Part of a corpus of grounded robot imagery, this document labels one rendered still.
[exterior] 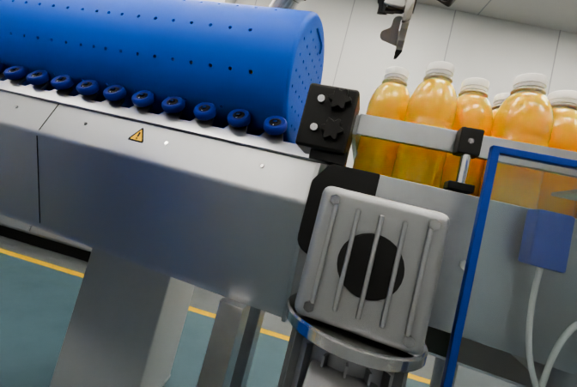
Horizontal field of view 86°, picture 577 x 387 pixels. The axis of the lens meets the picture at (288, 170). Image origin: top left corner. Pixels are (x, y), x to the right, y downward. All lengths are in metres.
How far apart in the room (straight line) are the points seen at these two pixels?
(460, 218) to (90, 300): 1.15
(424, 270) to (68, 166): 0.70
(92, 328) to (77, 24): 0.93
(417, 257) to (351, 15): 3.92
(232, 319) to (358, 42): 3.63
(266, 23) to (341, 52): 3.27
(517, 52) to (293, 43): 4.01
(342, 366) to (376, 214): 0.13
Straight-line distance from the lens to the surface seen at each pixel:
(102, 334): 1.30
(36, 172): 0.87
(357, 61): 3.87
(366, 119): 0.45
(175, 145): 0.63
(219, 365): 0.66
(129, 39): 0.76
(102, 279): 1.26
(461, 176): 0.43
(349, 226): 0.28
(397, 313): 0.29
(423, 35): 4.17
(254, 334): 0.77
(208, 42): 0.66
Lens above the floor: 0.84
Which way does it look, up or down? 5 degrees up
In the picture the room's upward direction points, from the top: 15 degrees clockwise
